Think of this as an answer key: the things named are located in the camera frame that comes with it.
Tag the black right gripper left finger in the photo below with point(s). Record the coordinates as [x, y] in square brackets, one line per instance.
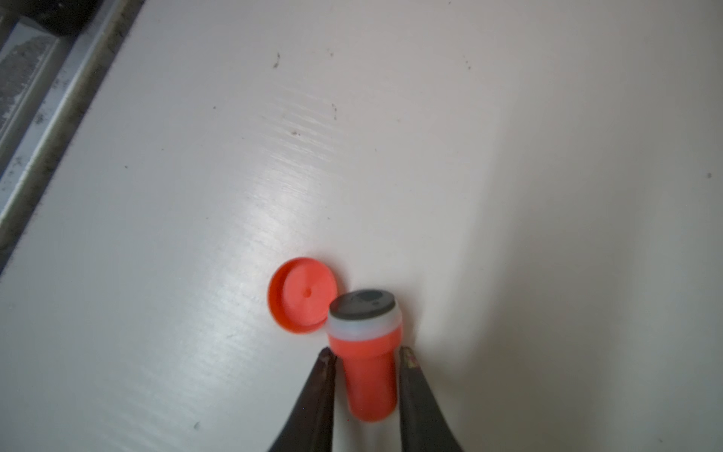
[309, 428]

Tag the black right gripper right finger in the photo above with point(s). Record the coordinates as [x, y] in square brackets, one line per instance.
[422, 424]

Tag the red stamp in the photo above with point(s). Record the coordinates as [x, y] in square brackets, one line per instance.
[365, 328]

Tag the red cap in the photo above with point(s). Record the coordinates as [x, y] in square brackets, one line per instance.
[299, 294]

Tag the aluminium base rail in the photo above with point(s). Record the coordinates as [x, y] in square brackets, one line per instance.
[54, 58]

